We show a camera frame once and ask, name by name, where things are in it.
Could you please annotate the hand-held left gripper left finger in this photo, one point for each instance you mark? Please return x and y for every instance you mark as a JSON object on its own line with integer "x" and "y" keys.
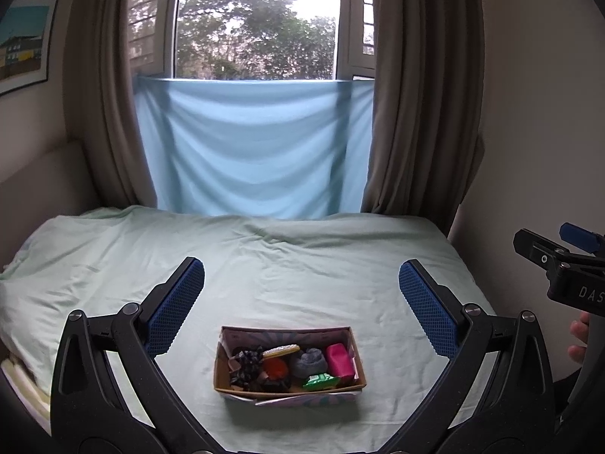
{"x": 177, "y": 307}

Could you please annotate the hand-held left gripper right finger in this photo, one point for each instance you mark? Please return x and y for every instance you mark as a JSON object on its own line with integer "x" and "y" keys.
{"x": 427, "y": 312}

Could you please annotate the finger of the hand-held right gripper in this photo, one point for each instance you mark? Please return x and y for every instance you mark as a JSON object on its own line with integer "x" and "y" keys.
{"x": 539, "y": 253}
{"x": 581, "y": 237}

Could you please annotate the cardboard box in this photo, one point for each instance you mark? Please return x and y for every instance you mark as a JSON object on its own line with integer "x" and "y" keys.
{"x": 246, "y": 335}

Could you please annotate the black patterned hair bow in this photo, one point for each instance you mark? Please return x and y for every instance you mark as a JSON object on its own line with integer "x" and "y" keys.
{"x": 248, "y": 364}

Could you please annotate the yellow toy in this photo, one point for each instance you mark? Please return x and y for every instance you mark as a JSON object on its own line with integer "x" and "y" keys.
{"x": 281, "y": 351}

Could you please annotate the orange pompom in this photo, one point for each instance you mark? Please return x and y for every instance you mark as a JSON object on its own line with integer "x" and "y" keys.
{"x": 276, "y": 369}

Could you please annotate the black scrunchie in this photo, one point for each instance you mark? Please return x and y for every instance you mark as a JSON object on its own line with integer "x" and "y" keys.
{"x": 276, "y": 384}

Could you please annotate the green foil packet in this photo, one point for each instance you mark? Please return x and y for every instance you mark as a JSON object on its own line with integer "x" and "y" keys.
{"x": 321, "y": 382}

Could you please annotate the grey fuzzy scrunchie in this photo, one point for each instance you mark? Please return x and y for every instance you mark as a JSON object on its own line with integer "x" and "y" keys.
{"x": 309, "y": 363}

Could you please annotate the person's right hand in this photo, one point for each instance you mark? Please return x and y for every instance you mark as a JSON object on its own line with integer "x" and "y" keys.
{"x": 580, "y": 331}

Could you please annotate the bed with pale green sheet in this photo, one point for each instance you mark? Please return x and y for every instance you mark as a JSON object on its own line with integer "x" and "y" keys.
{"x": 283, "y": 255}

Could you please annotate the light blue hanging cloth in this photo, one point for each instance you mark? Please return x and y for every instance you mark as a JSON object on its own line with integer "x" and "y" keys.
{"x": 255, "y": 151}

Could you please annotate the brown curtain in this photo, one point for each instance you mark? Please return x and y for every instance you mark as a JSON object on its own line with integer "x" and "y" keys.
{"x": 108, "y": 104}
{"x": 416, "y": 104}

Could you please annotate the window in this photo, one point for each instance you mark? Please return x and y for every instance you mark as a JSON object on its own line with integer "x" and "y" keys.
{"x": 255, "y": 19}

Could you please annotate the framed wall poster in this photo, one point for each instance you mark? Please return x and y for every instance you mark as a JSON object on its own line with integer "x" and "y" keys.
{"x": 23, "y": 42}

